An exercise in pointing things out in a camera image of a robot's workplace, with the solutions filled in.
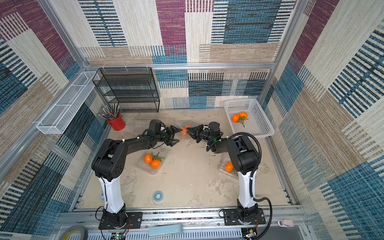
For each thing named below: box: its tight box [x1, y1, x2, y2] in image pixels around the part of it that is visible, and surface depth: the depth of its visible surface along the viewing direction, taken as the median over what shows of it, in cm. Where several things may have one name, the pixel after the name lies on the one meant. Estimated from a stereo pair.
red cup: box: [106, 115, 126, 131], surface depth 112 cm
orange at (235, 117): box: [232, 113, 240, 123], surface depth 110 cm
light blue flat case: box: [148, 224, 183, 237], surface depth 71 cm
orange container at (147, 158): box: [143, 153, 153, 164], surface depth 91 cm
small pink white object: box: [277, 219, 295, 228], surface depth 71 cm
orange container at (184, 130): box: [180, 126, 188, 136], surface depth 94 cm
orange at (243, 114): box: [239, 111, 248, 119], surface depth 111 cm
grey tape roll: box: [59, 225, 89, 240], surface depth 71 cm
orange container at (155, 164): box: [150, 159, 161, 169], surface depth 89 cm
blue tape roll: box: [153, 190, 164, 203], surface depth 82 cm
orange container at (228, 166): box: [224, 161, 234, 173], surface depth 85 cm
